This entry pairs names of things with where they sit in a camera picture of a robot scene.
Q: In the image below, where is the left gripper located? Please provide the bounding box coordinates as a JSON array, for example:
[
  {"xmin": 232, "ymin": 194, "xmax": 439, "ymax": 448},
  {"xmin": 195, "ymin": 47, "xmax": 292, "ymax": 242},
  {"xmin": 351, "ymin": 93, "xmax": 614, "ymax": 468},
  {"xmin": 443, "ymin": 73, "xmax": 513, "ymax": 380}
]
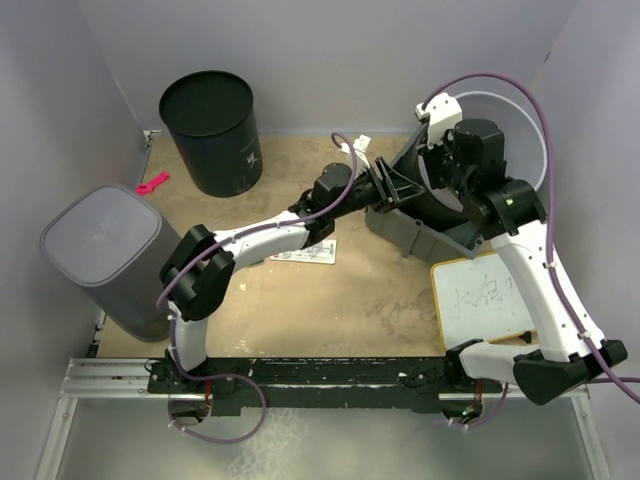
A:
[{"xmin": 331, "ymin": 159, "xmax": 424, "ymax": 221}]

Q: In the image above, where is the light grey plastic bucket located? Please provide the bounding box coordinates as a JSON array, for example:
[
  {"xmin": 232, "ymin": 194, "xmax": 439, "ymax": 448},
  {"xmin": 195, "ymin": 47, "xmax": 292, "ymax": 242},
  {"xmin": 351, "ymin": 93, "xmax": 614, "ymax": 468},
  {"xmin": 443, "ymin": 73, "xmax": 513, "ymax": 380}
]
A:
[{"xmin": 417, "ymin": 89, "xmax": 549, "ymax": 214}]

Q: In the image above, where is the dark blue cylindrical bin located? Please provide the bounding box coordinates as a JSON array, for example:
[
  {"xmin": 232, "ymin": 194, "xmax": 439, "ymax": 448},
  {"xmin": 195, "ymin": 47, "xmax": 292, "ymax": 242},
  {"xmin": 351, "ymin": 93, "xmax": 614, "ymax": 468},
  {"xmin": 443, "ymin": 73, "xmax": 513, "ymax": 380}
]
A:
[{"xmin": 158, "ymin": 70, "xmax": 263, "ymax": 198}]

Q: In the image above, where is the grey ribbed laundry basket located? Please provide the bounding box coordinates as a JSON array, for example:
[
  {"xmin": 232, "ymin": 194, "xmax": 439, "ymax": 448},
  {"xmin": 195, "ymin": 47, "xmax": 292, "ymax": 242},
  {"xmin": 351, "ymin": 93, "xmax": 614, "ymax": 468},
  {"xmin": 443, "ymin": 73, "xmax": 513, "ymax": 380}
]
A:
[{"xmin": 40, "ymin": 185, "xmax": 180, "ymax": 342}]

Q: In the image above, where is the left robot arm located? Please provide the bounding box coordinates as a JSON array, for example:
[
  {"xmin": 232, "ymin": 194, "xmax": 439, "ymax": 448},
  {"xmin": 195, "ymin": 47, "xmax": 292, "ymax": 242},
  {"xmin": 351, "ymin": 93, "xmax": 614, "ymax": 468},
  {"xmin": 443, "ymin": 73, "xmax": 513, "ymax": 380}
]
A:
[{"xmin": 157, "ymin": 157, "xmax": 426, "ymax": 392}]

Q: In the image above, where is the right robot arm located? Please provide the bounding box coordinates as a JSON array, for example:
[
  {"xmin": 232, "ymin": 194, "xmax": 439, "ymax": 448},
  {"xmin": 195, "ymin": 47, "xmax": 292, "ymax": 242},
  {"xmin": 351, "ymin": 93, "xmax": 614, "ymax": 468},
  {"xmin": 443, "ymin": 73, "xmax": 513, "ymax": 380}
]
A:
[{"xmin": 422, "ymin": 115, "xmax": 628, "ymax": 405}]

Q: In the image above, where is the grey rectangular plastic crate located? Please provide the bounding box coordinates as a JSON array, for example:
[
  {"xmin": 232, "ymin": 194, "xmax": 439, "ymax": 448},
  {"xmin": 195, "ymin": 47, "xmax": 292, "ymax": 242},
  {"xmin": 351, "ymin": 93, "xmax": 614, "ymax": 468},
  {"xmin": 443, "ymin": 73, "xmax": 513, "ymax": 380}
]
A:
[{"xmin": 363, "ymin": 124, "xmax": 494, "ymax": 261}]

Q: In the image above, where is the clear plastic label card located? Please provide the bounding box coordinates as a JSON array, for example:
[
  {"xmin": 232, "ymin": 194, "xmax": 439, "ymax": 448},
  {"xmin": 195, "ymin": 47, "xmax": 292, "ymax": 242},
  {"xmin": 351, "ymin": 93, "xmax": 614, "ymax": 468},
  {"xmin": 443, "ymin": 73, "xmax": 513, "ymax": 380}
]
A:
[{"xmin": 270, "ymin": 239, "xmax": 337, "ymax": 265}]

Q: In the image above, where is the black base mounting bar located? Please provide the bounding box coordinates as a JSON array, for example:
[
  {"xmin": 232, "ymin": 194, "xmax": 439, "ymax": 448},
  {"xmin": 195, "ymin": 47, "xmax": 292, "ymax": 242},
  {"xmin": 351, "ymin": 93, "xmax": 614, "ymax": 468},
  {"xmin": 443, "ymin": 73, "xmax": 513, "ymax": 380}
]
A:
[{"xmin": 145, "ymin": 357, "xmax": 502, "ymax": 417}]

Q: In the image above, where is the pink plastic clip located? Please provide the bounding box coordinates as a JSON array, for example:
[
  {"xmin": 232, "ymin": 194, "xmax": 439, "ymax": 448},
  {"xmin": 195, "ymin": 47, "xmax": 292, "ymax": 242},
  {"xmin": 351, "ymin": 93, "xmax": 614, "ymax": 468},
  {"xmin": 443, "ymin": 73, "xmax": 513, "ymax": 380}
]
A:
[{"xmin": 135, "ymin": 171, "xmax": 170, "ymax": 196}]

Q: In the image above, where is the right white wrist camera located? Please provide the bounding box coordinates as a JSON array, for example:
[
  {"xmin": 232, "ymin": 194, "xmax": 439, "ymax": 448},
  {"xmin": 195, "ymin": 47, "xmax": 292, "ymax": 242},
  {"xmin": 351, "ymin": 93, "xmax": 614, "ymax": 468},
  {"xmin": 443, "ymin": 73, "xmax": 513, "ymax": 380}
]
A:
[{"xmin": 414, "ymin": 92, "xmax": 463, "ymax": 150}]

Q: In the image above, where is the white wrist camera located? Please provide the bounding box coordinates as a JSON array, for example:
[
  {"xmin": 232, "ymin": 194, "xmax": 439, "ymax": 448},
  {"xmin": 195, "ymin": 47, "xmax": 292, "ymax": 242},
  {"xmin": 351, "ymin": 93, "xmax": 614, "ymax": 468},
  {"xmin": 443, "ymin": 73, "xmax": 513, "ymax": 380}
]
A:
[
  {"xmin": 414, "ymin": 92, "xmax": 463, "ymax": 150},
  {"xmin": 339, "ymin": 134, "xmax": 371, "ymax": 177}
]

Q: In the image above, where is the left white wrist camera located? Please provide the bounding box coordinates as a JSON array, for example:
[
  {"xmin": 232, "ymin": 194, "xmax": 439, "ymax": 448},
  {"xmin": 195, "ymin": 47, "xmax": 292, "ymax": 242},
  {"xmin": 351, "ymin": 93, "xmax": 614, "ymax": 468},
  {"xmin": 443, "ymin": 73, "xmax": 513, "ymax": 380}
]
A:
[{"xmin": 339, "ymin": 134, "xmax": 371, "ymax": 177}]

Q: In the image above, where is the small whiteboard with yellow frame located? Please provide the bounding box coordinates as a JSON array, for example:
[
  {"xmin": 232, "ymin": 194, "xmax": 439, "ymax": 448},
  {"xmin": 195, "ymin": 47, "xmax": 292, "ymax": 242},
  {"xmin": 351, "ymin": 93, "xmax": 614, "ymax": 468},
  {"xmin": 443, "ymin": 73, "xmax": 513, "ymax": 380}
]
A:
[{"xmin": 431, "ymin": 252, "xmax": 535, "ymax": 349}]

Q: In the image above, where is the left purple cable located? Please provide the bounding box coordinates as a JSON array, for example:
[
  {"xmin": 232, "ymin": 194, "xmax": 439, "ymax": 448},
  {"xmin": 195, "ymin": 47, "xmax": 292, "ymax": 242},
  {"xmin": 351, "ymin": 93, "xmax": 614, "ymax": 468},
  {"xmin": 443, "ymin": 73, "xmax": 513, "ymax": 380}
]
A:
[{"xmin": 155, "ymin": 132, "xmax": 359, "ymax": 444}]

